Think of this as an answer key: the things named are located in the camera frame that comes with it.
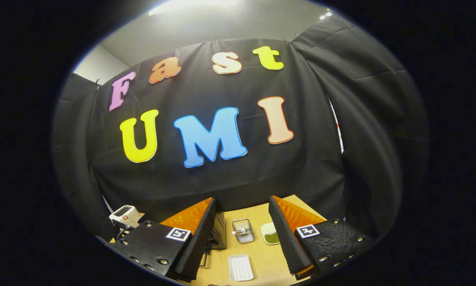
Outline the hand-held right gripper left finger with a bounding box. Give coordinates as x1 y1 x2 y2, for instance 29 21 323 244
109 197 218 283

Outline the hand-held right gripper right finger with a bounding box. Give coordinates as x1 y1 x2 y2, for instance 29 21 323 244
268 195 376 281

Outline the black electric oven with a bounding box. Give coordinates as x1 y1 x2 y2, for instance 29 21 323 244
199 211 227 268

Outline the small white dish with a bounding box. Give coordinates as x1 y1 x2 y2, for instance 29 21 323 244
260 222 281 245

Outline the white rectangular tray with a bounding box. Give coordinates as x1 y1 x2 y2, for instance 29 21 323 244
227 254 254 282

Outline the black backdrop cloth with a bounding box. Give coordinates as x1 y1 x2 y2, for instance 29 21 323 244
51 16 430 241

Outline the white toaster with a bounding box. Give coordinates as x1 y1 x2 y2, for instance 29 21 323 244
109 205 141 231

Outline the large ceiling light panel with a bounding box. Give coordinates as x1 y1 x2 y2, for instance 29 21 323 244
148 0 240 17

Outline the small wire basket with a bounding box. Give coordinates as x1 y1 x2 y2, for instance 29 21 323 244
231 218 256 244

